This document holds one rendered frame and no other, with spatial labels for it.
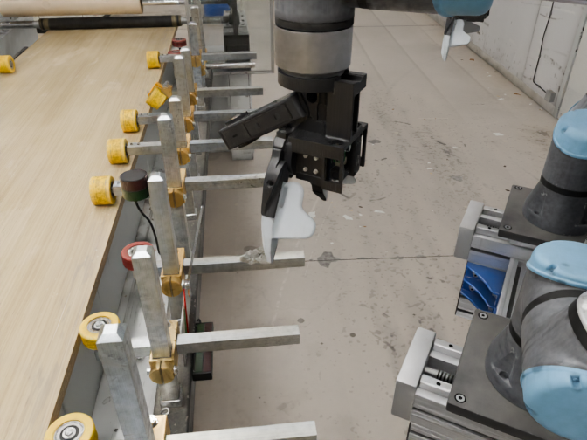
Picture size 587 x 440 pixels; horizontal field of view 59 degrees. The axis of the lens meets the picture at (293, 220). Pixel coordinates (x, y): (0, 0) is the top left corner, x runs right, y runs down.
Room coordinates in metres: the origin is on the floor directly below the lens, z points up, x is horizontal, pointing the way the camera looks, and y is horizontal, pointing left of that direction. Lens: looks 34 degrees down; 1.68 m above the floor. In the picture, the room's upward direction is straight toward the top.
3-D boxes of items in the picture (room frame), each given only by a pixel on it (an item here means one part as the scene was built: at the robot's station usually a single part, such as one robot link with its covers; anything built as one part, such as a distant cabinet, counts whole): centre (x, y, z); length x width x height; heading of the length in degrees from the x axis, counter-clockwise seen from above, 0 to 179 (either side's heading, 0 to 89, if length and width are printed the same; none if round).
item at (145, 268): (0.74, 0.27, 0.88); 0.04 x 0.04 x 0.48; 6
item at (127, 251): (1.02, 0.38, 0.85); 0.08 x 0.08 x 0.11
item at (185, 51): (1.99, 0.41, 0.90); 0.04 x 0.04 x 0.48; 6
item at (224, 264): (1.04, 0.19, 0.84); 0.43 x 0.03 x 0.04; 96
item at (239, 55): (2.53, 0.43, 0.95); 0.50 x 0.04 x 0.04; 96
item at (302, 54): (0.52, -0.02, 1.54); 0.08 x 0.08 x 0.05
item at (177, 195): (1.26, 0.33, 0.95); 0.14 x 0.06 x 0.05; 6
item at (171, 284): (1.01, 0.30, 0.85); 0.14 x 0.06 x 0.05; 6
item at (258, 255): (1.05, 0.09, 0.87); 0.09 x 0.07 x 0.02; 96
